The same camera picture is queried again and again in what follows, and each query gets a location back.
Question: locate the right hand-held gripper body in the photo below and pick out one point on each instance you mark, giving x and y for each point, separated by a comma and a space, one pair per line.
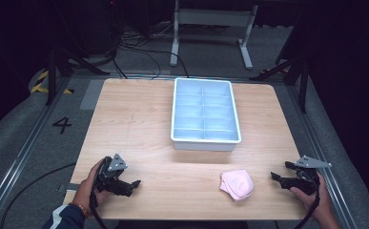
307, 178

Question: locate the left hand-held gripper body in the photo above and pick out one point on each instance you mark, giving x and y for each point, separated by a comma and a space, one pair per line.
109, 173

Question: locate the person's right hand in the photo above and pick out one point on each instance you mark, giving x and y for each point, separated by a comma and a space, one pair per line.
318, 200

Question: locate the person's left hand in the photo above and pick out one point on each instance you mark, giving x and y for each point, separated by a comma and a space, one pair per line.
88, 191

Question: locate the pink folded sock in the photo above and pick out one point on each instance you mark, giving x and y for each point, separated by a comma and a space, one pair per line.
237, 185

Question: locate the grey tape patch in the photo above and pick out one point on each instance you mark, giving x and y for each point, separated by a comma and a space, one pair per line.
91, 94

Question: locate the black metal stand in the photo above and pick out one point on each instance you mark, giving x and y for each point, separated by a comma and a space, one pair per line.
296, 73
58, 70

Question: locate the white divided plastic tray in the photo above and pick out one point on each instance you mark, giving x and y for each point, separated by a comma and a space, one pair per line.
205, 111

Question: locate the yellow black hazard tape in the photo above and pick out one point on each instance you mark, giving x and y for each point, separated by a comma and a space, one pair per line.
40, 86

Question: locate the aluminium floor rail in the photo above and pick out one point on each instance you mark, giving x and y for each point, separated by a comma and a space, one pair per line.
318, 149
20, 152

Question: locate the white metal desk frame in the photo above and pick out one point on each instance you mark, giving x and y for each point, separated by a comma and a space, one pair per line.
212, 17

